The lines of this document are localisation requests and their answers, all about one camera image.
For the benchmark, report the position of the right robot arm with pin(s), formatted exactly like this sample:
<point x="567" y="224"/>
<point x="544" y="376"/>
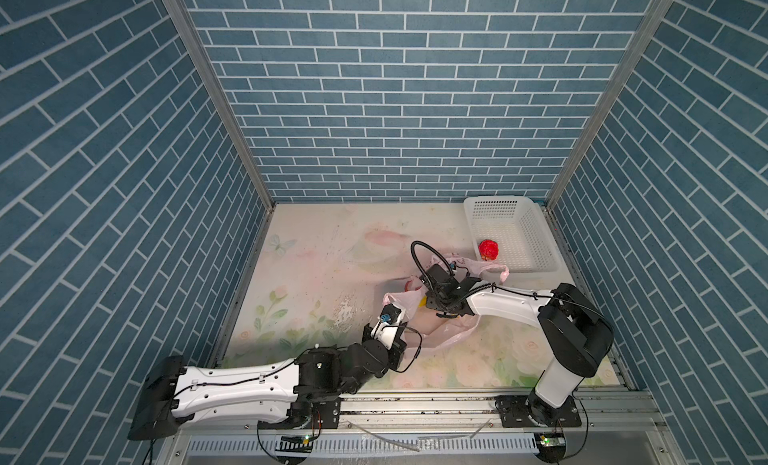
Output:
<point x="578" y="335"/>

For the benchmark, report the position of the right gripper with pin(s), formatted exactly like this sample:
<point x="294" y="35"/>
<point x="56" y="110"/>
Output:
<point x="429" y="302"/>

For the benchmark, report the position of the white perforated plastic basket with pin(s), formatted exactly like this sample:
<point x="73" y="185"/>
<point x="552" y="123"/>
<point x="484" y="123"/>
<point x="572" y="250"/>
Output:
<point x="518" y="225"/>

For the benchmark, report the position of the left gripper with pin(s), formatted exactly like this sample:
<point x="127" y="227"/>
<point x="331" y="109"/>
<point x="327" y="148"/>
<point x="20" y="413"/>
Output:
<point x="395" y="351"/>

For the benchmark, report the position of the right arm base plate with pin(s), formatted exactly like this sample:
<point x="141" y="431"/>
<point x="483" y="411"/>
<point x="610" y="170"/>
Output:
<point x="518" y="411"/>

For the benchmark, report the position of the red apple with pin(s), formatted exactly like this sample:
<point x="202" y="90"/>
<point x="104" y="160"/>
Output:
<point x="488" y="249"/>

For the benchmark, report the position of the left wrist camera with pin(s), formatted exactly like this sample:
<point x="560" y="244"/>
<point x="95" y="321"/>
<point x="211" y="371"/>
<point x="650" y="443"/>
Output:
<point x="386" y="328"/>

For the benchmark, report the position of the pink plastic bag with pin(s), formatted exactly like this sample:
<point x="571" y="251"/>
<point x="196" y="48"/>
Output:
<point x="433" y="311"/>

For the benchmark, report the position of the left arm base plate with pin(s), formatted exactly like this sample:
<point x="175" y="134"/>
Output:
<point x="327" y="412"/>

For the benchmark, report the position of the aluminium front rail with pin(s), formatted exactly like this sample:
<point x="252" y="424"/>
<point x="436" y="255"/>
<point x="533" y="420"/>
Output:
<point x="446" y="412"/>

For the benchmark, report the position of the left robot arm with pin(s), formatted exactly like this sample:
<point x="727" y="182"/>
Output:
<point x="284" y="394"/>

